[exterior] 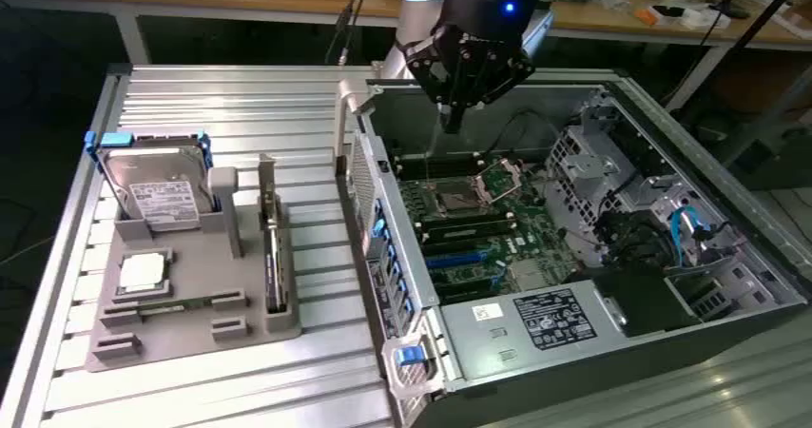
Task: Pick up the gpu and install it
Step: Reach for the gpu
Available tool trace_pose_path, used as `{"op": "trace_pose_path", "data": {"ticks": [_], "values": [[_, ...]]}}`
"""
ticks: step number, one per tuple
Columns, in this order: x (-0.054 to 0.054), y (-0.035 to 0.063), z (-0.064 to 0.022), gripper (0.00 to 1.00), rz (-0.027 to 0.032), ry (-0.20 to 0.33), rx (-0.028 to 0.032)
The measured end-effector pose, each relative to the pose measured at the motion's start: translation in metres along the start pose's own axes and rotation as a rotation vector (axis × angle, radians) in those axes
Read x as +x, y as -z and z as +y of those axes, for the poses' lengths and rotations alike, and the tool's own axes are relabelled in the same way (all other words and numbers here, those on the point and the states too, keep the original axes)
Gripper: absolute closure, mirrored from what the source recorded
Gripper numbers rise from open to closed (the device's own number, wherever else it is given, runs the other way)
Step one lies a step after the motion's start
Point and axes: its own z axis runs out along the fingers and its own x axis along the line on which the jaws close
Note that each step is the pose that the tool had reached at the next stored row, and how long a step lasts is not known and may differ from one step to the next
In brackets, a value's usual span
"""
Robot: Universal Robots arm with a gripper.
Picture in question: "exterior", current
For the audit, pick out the green RAM stick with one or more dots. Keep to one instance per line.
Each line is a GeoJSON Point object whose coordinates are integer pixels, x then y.
{"type": "Point", "coordinates": [170, 305]}

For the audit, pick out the black RAM slot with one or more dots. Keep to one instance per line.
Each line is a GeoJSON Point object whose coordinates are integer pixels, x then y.
{"type": "Point", "coordinates": [465, 223]}
{"type": "Point", "coordinates": [437, 160]}
{"type": "Point", "coordinates": [440, 171]}

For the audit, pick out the silver hard disk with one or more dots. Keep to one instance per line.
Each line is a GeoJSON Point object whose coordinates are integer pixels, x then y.
{"type": "Point", "coordinates": [158, 195]}

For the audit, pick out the silver chipset heatsink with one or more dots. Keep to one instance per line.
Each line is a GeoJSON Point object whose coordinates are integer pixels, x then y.
{"type": "Point", "coordinates": [526, 276]}

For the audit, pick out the Nvidia graphics card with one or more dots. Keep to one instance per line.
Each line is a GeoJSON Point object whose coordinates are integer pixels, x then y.
{"type": "Point", "coordinates": [273, 257]}

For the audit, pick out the black open PC case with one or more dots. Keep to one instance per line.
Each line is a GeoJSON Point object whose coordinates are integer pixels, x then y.
{"type": "Point", "coordinates": [729, 333]}

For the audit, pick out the silver disk bay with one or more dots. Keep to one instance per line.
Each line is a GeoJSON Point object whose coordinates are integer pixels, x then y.
{"type": "Point", "coordinates": [690, 195]}

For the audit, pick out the green Dell motherboard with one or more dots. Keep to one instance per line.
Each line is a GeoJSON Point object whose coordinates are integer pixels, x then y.
{"type": "Point", "coordinates": [538, 238]}

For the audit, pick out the grey printed parts rack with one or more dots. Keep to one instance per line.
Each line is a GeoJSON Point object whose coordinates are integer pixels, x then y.
{"type": "Point", "coordinates": [202, 323]}

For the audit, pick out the orange and white object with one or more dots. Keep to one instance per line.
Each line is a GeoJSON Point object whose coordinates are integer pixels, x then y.
{"type": "Point", "coordinates": [665, 15]}

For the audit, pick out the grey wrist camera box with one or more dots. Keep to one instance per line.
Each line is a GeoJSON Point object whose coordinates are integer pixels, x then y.
{"type": "Point", "coordinates": [540, 33]}

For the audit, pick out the grey power supply unit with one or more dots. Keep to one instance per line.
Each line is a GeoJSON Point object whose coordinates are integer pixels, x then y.
{"type": "Point", "coordinates": [481, 347]}

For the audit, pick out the blue disk caddy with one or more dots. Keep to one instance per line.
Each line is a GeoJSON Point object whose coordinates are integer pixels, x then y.
{"type": "Point", "coordinates": [117, 139]}

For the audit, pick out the cluttered wooden desk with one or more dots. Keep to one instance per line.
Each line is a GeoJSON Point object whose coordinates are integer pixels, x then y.
{"type": "Point", "coordinates": [634, 29]}

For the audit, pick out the CPU socket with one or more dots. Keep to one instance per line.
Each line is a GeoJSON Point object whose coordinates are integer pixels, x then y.
{"type": "Point", "coordinates": [457, 200]}

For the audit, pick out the grey bracket with blue latch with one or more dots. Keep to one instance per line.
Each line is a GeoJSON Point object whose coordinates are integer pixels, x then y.
{"type": "Point", "coordinates": [412, 380]}

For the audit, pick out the thin metal locking lever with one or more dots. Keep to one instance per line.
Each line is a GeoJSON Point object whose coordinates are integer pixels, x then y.
{"type": "Point", "coordinates": [432, 161]}

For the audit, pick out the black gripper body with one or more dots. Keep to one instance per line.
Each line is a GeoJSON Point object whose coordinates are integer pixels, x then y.
{"type": "Point", "coordinates": [488, 0]}

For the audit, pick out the grey case corner bracket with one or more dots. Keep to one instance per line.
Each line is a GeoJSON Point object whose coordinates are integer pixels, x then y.
{"type": "Point", "coordinates": [354, 96]}

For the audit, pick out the black slanted pole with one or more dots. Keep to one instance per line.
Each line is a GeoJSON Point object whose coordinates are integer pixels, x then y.
{"type": "Point", "coordinates": [764, 19]}

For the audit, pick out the metal socket cover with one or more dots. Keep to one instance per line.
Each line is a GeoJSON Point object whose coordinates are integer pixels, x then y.
{"type": "Point", "coordinates": [501, 178]}

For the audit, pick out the blue expansion card retainer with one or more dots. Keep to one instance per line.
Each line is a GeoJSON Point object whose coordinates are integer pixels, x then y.
{"type": "Point", "coordinates": [393, 257]}

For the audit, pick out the blue expansion slot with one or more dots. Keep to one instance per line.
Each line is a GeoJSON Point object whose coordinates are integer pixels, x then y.
{"type": "Point", "coordinates": [456, 259]}

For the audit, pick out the silver perforated drive cage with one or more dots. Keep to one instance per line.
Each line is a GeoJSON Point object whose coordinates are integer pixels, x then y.
{"type": "Point", "coordinates": [584, 171]}

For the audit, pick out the silver CPU chip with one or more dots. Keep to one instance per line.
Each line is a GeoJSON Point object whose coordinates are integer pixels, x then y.
{"type": "Point", "coordinates": [144, 272]}

